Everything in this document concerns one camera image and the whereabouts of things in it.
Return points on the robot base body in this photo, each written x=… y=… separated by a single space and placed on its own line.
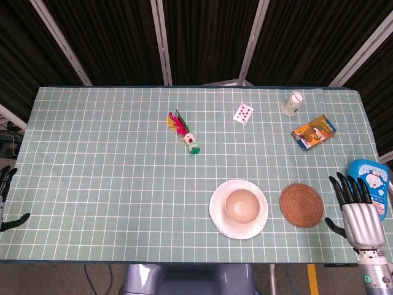
x=187 y=278

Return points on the brown woven coaster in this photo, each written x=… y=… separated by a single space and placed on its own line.
x=301 y=205

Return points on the white plate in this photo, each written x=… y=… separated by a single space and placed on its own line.
x=239 y=209

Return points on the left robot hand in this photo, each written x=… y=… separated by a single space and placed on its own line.
x=4 y=196

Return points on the playing card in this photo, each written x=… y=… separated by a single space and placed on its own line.
x=243 y=113

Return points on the orange snack box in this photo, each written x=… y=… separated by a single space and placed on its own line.
x=313 y=132

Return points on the feather shuttlecock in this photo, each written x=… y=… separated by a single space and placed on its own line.
x=184 y=132

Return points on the blue cartoon box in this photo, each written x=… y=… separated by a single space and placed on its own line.
x=373 y=184

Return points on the white paper cup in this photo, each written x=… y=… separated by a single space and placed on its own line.
x=292 y=104

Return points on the green checkered tablecloth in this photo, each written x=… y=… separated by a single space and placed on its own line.
x=122 y=184

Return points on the small brown bowl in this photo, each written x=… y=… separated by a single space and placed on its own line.
x=242 y=205

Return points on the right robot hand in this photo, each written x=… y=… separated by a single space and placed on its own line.
x=362 y=221

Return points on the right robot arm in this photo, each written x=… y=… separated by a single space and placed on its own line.
x=375 y=270

